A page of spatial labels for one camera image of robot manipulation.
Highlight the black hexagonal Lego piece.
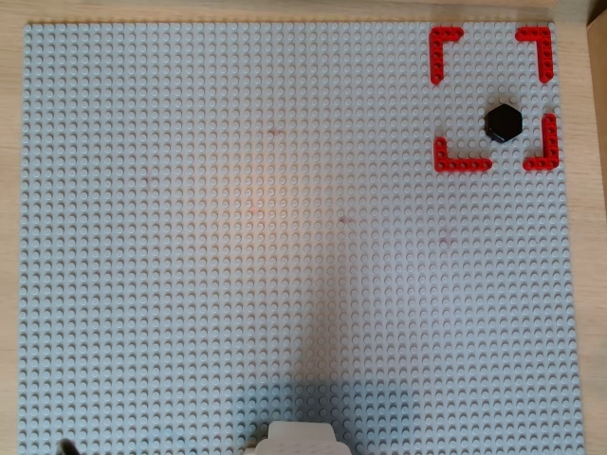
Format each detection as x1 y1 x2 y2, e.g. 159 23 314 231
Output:
484 102 524 144

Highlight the grey Lego baseplate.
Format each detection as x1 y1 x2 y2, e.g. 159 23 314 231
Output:
17 21 588 455

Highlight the red L-shaped Lego beam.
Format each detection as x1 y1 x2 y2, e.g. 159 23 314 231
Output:
523 112 561 172
515 27 555 85
429 27 466 86
433 136 494 173

